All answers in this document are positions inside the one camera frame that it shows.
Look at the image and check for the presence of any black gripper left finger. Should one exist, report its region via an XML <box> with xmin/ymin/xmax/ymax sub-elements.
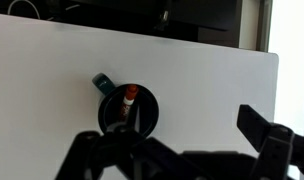
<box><xmin>54</xmin><ymin>122</ymin><xmax>207</xmax><ymax>180</ymax></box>

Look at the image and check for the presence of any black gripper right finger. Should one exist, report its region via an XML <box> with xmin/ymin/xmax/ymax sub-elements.
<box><xmin>236</xmin><ymin>103</ymin><xmax>304</xmax><ymax>180</ymax></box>

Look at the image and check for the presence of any red dry-erase marker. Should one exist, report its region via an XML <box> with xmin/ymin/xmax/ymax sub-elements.
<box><xmin>118</xmin><ymin>83</ymin><xmax>140</xmax><ymax>124</ymax></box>

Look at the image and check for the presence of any dark blue ceramic mug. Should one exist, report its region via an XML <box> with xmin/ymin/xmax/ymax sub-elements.
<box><xmin>91</xmin><ymin>72</ymin><xmax>160</xmax><ymax>139</ymax></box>

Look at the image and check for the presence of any thin white cable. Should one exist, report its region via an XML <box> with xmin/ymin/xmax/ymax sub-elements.
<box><xmin>7</xmin><ymin>0</ymin><xmax>42</xmax><ymax>21</ymax></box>

